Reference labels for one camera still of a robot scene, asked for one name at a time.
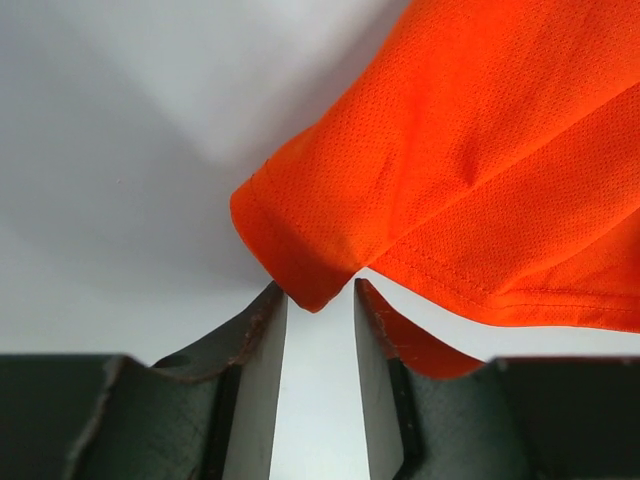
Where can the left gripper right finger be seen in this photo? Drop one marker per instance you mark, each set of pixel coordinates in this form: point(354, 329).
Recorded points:
point(433, 412)

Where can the orange t shirt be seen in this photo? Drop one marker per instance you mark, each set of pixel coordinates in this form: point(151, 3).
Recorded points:
point(487, 159)

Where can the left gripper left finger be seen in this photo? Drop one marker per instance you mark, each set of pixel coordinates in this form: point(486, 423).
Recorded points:
point(207, 411)

